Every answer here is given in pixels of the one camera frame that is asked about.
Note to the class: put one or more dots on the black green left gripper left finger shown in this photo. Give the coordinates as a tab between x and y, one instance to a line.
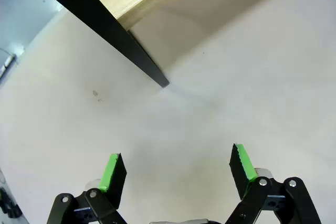
113	182

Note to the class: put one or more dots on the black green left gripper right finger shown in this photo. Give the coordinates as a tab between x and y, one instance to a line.
240	171

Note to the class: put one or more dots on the white power strip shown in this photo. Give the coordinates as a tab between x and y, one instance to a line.
8	62

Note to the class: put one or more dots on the black mount hardware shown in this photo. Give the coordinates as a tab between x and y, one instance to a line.
8	204

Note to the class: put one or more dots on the black frame wooden shelf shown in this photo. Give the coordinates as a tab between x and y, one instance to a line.
105	22

